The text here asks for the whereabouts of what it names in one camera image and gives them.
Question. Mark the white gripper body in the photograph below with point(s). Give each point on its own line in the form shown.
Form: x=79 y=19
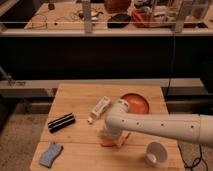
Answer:
x=110 y=133

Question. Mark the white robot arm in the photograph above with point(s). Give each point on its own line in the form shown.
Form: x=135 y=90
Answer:
x=193 y=128

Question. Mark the white ceramic cup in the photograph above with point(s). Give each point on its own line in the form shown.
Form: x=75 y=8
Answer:
x=156 y=154

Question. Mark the orange plate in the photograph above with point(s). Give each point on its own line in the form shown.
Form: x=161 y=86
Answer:
x=137 y=103

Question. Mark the white tube bottle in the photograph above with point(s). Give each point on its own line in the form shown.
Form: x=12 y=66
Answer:
x=99 y=109

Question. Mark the black rectangular box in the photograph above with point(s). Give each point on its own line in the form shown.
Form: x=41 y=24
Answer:
x=61 y=122

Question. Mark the blue sponge cloth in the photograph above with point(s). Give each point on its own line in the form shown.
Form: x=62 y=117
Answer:
x=47 y=158

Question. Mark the black bowl on shelf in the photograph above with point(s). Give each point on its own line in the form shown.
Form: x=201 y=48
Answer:
x=119 y=20

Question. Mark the red container on shelf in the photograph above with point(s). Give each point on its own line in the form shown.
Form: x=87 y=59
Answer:
x=140 y=18

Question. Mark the brown round pot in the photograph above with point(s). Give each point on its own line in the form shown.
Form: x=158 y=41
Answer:
x=116 y=6

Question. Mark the grey metal post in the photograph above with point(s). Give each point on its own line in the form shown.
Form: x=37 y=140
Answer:
x=86 y=6

